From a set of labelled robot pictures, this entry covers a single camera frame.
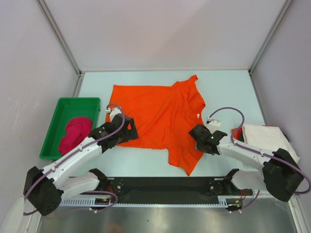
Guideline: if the orange t shirt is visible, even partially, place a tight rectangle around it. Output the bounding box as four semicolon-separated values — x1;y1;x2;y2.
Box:
110;75;206;175

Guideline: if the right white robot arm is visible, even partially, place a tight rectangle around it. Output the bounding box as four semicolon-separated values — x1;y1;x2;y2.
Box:
189;124;304;202

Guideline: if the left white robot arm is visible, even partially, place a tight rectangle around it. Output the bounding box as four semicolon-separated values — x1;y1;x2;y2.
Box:
23;113;138;216

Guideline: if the orange folded shirt in stack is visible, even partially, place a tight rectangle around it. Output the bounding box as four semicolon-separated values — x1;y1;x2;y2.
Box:
231;128;244;142

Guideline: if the magenta t shirt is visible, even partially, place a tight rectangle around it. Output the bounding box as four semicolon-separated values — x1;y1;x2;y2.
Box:
58;116;93;156

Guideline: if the white folded t shirt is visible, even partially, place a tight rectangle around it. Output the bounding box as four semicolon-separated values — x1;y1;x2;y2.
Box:
242;124;300;163

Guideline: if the green plastic bin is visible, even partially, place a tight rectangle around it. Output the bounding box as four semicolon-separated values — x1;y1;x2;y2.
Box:
39;97;101;160

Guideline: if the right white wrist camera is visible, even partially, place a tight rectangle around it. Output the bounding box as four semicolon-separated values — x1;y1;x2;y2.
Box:
206;117;221;127

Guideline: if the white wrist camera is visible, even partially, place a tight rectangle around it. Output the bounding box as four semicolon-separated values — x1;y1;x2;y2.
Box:
105;107;122;122
206;117;221;127

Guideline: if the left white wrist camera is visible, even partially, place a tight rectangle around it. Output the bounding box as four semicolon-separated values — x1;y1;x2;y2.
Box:
105;107;122;122

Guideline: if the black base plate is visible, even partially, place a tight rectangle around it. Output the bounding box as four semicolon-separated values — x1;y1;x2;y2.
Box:
107;177;253;205

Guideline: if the white cable duct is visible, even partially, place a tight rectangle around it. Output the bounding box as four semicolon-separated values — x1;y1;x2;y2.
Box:
59;196;240;208

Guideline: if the aluminium rail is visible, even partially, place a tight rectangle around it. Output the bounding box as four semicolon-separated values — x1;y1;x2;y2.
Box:
291;190;301;197

